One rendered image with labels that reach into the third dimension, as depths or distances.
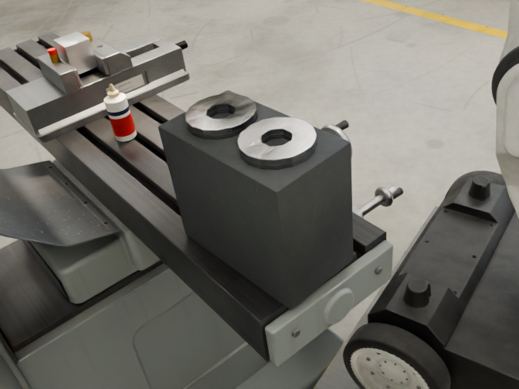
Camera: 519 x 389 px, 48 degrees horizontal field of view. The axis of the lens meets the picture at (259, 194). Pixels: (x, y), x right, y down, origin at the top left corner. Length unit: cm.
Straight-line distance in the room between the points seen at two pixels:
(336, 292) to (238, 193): 20
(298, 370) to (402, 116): 162
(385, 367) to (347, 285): 41
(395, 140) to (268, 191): 208
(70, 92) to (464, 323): 86
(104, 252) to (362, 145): 176
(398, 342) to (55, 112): 77
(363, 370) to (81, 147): 69
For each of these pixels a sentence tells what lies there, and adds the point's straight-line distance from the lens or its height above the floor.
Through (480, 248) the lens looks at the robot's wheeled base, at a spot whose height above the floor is 59.
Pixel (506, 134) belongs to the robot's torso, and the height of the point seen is 95.
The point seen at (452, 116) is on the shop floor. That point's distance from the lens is 284.
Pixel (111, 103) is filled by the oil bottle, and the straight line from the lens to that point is 107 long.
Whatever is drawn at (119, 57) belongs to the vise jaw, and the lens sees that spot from 120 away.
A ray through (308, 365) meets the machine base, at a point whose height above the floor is 20.
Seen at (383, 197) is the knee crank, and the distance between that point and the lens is 154.
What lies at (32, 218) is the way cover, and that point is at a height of 87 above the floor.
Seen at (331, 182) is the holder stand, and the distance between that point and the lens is 66.
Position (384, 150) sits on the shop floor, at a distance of 259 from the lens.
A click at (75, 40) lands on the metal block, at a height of 104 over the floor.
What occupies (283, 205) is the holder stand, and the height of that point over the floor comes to 107.
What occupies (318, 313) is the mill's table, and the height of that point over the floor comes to 87.
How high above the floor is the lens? 145
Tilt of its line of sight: 38 degrees down
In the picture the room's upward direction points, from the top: 8 degrees counter-clockwise
